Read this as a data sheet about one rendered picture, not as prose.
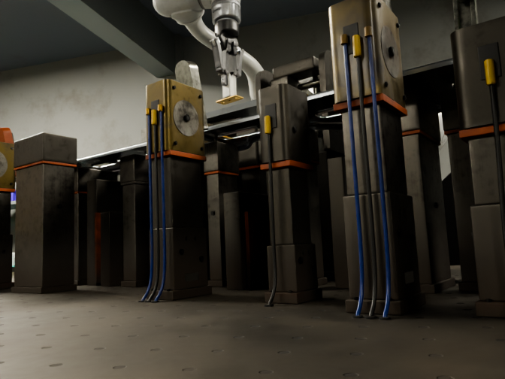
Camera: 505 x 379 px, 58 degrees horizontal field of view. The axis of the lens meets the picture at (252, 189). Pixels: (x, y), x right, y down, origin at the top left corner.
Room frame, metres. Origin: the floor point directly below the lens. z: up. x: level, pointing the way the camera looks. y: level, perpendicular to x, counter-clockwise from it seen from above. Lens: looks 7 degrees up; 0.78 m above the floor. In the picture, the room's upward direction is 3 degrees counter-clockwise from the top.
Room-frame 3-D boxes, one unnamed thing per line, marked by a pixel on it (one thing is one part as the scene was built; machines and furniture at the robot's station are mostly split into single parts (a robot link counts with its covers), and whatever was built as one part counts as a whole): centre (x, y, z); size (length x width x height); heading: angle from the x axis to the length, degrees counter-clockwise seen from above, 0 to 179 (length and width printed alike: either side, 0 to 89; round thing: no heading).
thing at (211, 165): (0.93, 0.06, 0.84); 0.07 x 0.04 x 0.29; 144
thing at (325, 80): (1.03, -0.13, 0.95); 0.18 x 0.13 x 0.49; 54
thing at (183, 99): (0.73, 0.13, 0.87); 0.12 x 0.07 x 0.35; 144
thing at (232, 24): (1.33, 0.06, 1.41); 0.08 x 0.07 x 0.09; 140
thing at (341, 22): (0.51, -0.14, 0.87); 0.12 x 0.07 x 0.35; 144
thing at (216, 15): (1.33, 0.06, 1.49); 0.09 x 0.09 x 0.06
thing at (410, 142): (0.69, -0.25, 0.84); 0.12 x 0.05 x 0.29; 144
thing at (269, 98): (0.62, -0.04, 0.84); 0.10 x 0.05 x 0.29; 144
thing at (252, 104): (1.33, 0.06, 1.16); 0.37 x 0.14 x 0.02; 54
